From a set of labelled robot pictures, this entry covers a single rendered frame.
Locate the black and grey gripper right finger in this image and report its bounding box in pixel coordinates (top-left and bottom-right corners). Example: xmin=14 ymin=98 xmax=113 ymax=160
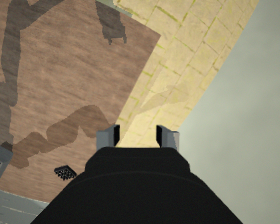
xmin=156 ymin=125 xmax=180 ymax=152

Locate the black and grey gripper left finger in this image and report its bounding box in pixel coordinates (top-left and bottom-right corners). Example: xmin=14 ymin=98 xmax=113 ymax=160
xmin=96 ymin=124 xmax=120 ymax=151

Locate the black knob box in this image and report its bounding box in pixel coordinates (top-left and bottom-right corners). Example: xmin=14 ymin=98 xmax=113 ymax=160
xmin=54 ymin=165 xmax=77 ymax=181

